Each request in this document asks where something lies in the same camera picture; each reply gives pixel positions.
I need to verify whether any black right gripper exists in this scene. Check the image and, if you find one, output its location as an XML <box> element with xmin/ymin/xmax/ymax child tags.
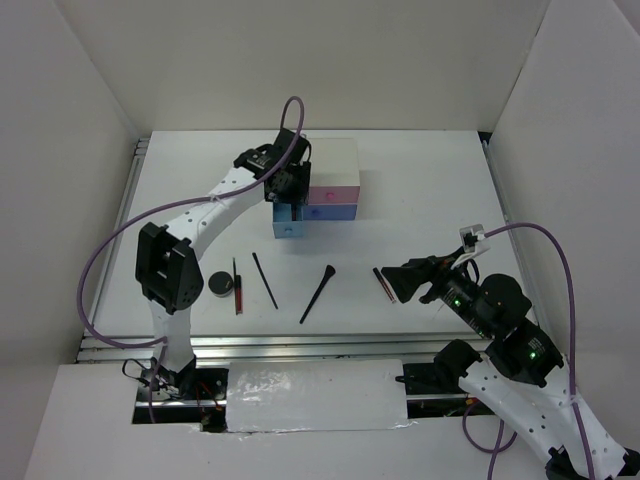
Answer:
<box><xmin>379</xmin><ymin>244</ymin><xmax>492</xmax><ymax>335</ymax></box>

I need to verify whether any red thin lip liner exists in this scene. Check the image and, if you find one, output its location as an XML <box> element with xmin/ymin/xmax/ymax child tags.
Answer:
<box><xmin>372</xmin><ymin>267</ymin><xmax>397</xmax><ymax>303</ymax></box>

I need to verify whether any pink drawer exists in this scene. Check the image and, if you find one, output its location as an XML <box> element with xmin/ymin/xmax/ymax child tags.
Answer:
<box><xmin>308</xmin><ymin>186</ymin><xmax>360</xmax><ymax>205</ymax></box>

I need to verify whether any light blue drawer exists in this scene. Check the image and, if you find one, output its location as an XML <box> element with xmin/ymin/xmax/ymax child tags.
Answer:
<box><xmin>272</xmin><ymin>203</ymin><xmax>305</xmax><ymax>239</ymax></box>

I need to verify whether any red lip gloss tube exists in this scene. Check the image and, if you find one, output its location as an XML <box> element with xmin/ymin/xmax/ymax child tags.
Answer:
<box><xmin>237</xmin><ymin>274</ymin><xmax>243</xmax><ymax>315</ymax></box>

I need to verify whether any black round powder jar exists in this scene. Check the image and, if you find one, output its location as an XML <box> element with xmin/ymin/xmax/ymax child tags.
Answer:
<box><xmin>208</xmin><ymin>271</ymin><xmax>234</xmax><ymax>298</ymax></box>

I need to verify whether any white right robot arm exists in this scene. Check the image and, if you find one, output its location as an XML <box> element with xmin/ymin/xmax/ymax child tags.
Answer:
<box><xmin>381</xmin><ymin>256</ymin><xmax>639</xmax><ymax>479</ymax></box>

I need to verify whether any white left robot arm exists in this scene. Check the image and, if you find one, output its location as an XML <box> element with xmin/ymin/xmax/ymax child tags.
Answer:
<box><xmin>135</xmin><ymin>128</ymin><xmax>312</xmax><ymax>399</ymax></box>

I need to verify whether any black fan makeup brush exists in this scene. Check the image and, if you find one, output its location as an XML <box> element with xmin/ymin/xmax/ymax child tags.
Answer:
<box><xmin>299</xmin><ymin>265</ymin><xmax>336</xmax><ymax>324</ymax></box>

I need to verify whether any thin black makeup brush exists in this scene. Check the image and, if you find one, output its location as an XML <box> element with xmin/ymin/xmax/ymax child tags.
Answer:
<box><xmin>251</xmin><ymin>252</ymin><xmax>279</xmax><ymax>310</ymax></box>

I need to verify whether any purple drawer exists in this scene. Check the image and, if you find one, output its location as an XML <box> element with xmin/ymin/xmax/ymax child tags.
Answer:
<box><xmin>302</xmin><ymin>204</ymin><xmax>357</xmax><ymax>221</ymax></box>

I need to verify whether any white drawer cabinet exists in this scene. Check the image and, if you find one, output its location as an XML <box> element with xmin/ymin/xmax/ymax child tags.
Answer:
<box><xmin>309</xmin><ymin>138</ymin><xmax>361</xmax><ymax>190</ymax></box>

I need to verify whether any white foam block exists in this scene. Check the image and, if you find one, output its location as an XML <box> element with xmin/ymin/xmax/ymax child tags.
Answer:
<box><xmin>226</xmin><ymin>359</ymin><xmax>409</xmax><ymax>433</ymax></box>

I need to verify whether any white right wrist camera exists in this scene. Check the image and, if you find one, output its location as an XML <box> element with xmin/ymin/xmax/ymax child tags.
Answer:
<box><xmin>459</xmin><ymin>224</ymin><xmax>490</xmax><ymax>258</ymax></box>

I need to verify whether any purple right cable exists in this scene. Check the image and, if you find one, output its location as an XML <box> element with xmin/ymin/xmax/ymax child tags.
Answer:
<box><xmin>462</xmin><ymin>222</ymin><xmax>584</xmax><ymax>480</ymax></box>

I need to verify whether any aluminium rail frame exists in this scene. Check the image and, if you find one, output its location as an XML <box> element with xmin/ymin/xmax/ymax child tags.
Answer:
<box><xmin>77</xmin><ymin>335</ymin><xmax>501</xmax><ymax>361</ymax></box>

